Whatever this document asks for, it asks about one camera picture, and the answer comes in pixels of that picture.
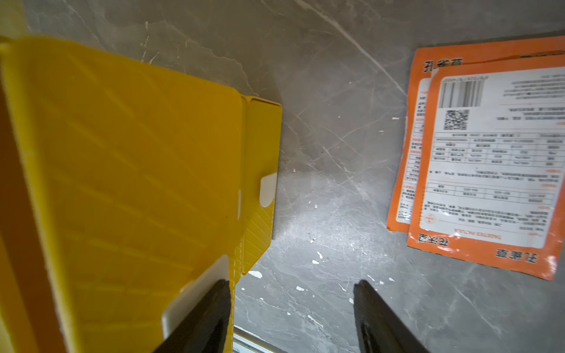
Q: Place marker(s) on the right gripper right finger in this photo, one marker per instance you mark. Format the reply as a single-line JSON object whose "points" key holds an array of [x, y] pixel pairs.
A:
{"points": [[379, 329]]}

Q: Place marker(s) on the yellow drawer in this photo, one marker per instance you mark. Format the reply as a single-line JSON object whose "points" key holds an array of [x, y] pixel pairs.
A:
{"points": [[262, 127]]}

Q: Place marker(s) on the yellow drawer cabinet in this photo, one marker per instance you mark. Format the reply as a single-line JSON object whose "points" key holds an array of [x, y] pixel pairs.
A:
{"points": [[133, 174]]}

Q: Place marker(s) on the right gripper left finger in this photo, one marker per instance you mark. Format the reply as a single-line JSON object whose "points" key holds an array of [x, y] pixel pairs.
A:
{"points": [[205, 328]]}

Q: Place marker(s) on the orange seed bag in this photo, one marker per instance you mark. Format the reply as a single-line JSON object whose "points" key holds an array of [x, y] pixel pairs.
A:
{"points": [[424, 62], [491, 181]]}

